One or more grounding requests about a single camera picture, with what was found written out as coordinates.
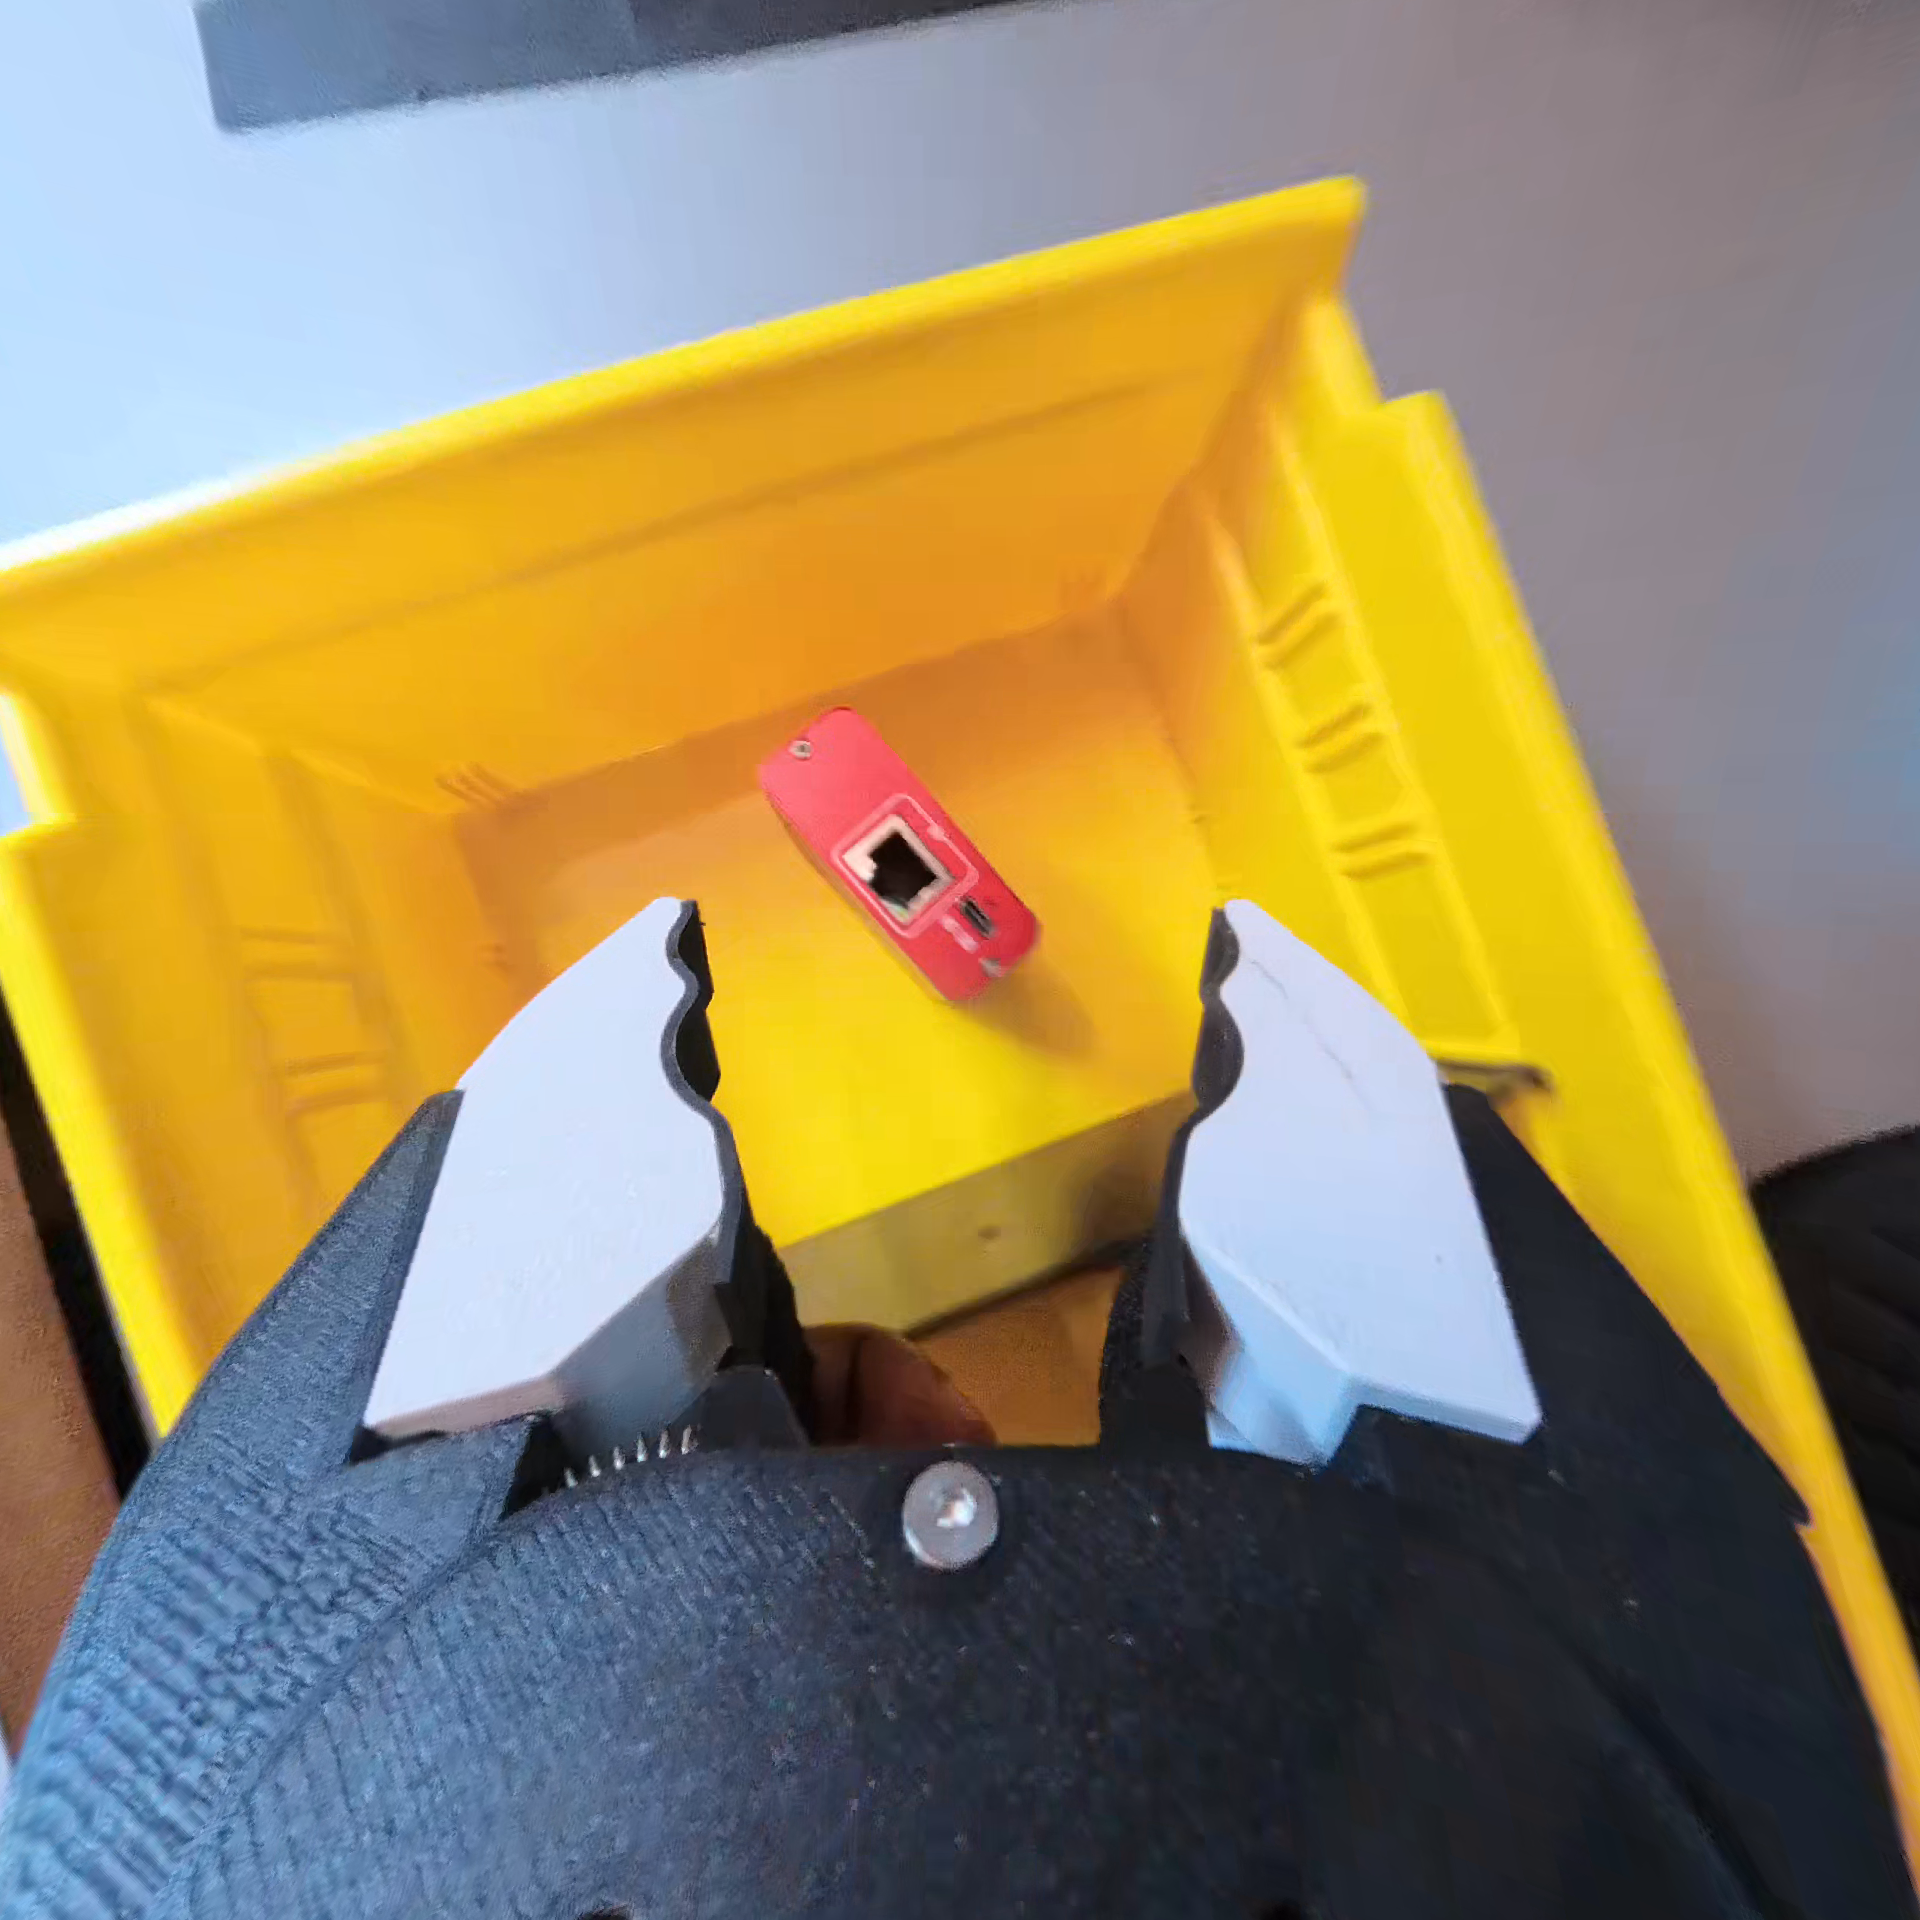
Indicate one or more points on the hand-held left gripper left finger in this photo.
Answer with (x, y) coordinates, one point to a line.
(569, 1200)

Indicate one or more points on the yellow plastic bin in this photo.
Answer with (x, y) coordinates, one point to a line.
(749, 481)

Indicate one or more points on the black tape strip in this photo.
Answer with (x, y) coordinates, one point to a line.
(450, 60)

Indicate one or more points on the grey desk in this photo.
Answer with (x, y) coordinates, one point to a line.
(1650, 451)

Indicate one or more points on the red ethernet splitter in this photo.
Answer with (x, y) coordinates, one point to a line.
(840, 780)

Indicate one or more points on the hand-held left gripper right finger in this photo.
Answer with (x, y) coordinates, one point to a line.
(1336, 1214)

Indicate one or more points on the black mesh pad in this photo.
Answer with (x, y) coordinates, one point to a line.
(1852, 1319)

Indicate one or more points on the person's left hand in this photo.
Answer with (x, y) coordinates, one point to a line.
(901, 1395)

